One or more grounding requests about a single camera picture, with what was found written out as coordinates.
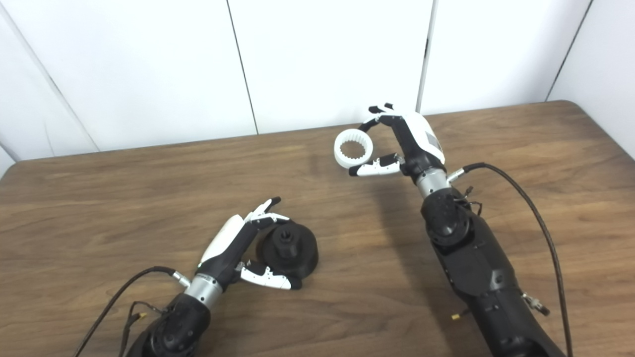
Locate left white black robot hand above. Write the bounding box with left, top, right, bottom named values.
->
left=197, top=197, right=303, bottom=291

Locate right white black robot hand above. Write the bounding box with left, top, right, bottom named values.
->
left=349, top=103, right=446, bottom=179

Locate round black plastic part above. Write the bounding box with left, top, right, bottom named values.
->
left=258, top=223, right=318, bottom=279

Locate white toothed plastic ring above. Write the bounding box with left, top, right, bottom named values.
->
left=334, top=128, right=374, bottom=167

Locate thin wire with dark plug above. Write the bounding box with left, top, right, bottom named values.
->
left=454, top=186, right=484, bottom=216

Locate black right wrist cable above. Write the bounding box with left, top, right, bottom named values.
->
left=446, top=163, right=574, bottom=357

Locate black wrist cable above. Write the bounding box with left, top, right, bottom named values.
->
left=73, top=266, right=191, bottom=357
left=446, top=163, right=574, bottom=357

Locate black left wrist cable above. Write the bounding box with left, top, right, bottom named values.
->
left=73, top=266, right=191, bottom=357

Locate thin wire with yellow plug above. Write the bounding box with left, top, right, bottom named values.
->
left=118, top=301, right=172, bottom=357

